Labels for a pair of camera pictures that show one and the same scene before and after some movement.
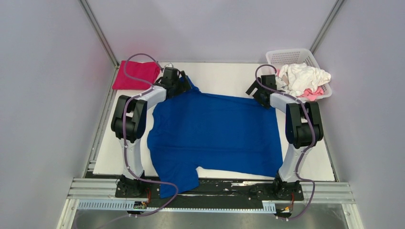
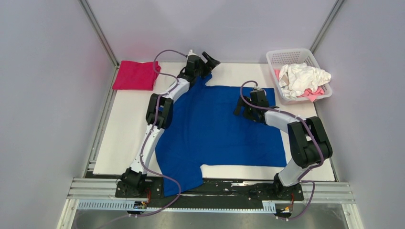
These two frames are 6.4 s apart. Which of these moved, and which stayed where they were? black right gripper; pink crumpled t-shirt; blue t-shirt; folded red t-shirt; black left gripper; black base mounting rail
Moved: black right gripper; black left gripper; blue t-shirt
Stayed: black base mounting rail; folded red t-shirt; pink crumpled t-shirt
